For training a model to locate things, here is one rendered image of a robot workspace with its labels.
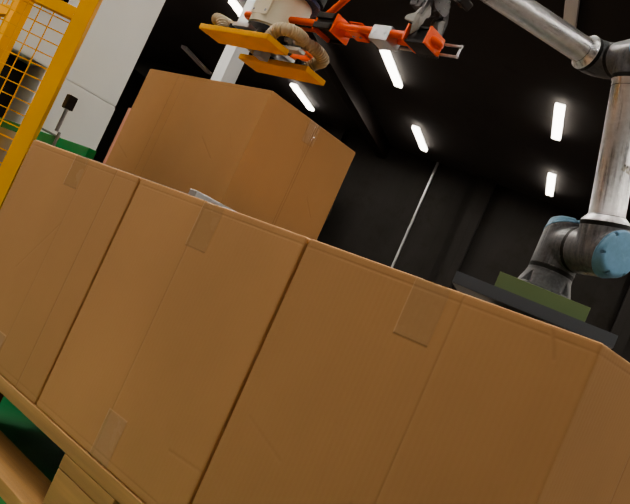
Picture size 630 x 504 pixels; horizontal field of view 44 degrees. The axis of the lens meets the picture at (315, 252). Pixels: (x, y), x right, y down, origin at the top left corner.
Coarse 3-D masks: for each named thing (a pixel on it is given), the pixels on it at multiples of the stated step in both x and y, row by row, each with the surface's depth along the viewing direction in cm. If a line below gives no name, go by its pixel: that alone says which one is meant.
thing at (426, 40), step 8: (408, 24) 206; (408, 32) 207; (416, 32) 205; (424, 32) 204; (432, 32) 202; (408, 40) 205; (416, 40) 204; (424, 40) 201; (416, 48) 207; (424, 48) 205; (432, 48) 204
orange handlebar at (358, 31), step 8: (248, 16) 253; (304, 24) 235; (312, 24) 232; (344, 24) 223; (352, 24) 222; (360, 24) 220; (344, 32) 228; (352, 32) 221; (360, 32) 220; (368, 32) 217; (392, 32) 211; (400, 32) 209; (360, 40) 225; (368, 40) 223; (400, 40) 214; (432, 40) 202; (440, 40) 202; (440, 48) 204; (296, 56) 275; (304, 56) 272; (312, 56) 266
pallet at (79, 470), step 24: (0, 384) 130; (24, 408) 123; (0, 432) 142; (48, 432) 117; (0, 456) 130; (24, 456) 135; (72, 456) 112; (0, 480) 121; (24, 480) 124; (48, 480) 129; (72, 480) 110; (96, 480) 107
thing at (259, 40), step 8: (200, 24) 247; (208, 24) 244; (208, 32) 247; (216, 32) 242; (224, 32) 238; (232, 32) 235; (240, 32) 233; (248, 32) 230; (256, 32) 228; (264, 32) 234; (216, 40) 252; (224, 40) 247; (232, 40) 243; (240, 40) 238; (248, 40) 234; (256, 40) 230; (264, 40) 226; (272, 40) 226; (248, 48) 243; (256, 48) 239; (264, 48) 235; (272, 48) 231; (280, 48) 229
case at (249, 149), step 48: (144, 96) 243; (192, 96) 227; (240, 96) 213; (144, 144) 234; (192, 144) 219; (240, 144) 207; (288, 144) 215; (336, 144) 228; (240, 192) 207; (288, 192) 220; (336, 192) 234
